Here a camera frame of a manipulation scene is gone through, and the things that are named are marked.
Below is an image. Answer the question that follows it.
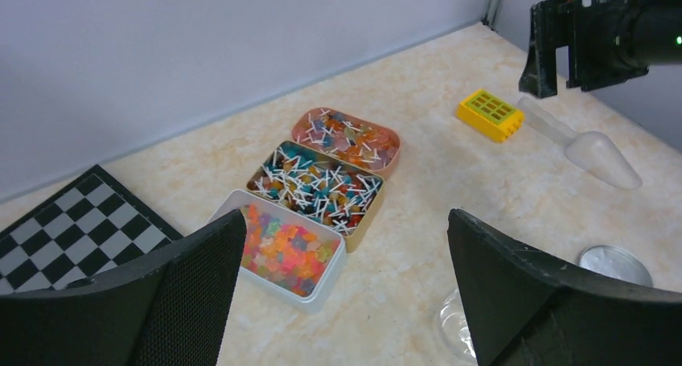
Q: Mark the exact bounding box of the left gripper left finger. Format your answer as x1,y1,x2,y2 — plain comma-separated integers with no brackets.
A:
1,210,246,365

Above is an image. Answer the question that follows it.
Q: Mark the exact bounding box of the white candy tin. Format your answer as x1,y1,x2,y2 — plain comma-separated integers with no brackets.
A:
208,189,347,315

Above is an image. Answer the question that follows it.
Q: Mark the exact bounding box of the black white checkerboard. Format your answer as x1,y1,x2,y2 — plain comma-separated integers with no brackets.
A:
1,165,182,295

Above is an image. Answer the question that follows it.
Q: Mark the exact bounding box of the gold lollipop tin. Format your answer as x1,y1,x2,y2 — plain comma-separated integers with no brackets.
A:
246,141,385,253

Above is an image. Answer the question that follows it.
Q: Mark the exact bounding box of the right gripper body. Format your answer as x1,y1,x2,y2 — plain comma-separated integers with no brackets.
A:
565,0,651,92

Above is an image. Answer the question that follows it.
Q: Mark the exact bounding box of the yellow green toy block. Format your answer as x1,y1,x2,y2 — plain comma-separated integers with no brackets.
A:
454,88,525,143

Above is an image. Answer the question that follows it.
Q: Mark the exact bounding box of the clear plastic jar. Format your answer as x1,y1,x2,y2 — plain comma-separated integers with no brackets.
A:
433,287,478,365

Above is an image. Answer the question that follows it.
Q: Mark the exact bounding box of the pink lollipop tin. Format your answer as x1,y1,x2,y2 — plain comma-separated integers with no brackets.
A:
291,107,401,179

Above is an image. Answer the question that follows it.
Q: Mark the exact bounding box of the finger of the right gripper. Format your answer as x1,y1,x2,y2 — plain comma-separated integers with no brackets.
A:
518,0,576,98

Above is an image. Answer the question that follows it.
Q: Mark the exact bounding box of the translucent plastic scoop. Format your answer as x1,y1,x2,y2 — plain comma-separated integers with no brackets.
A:
516,97,643,190

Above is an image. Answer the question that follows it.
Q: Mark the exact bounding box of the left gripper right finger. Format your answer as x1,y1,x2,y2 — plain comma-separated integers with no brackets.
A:
447,209,681,365

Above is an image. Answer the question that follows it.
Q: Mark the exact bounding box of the silver jar lid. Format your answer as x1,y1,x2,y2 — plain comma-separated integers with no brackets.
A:
577,245,654,288

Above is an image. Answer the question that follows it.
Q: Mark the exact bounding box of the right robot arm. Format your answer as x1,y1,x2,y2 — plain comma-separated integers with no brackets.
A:
518,0,681,99

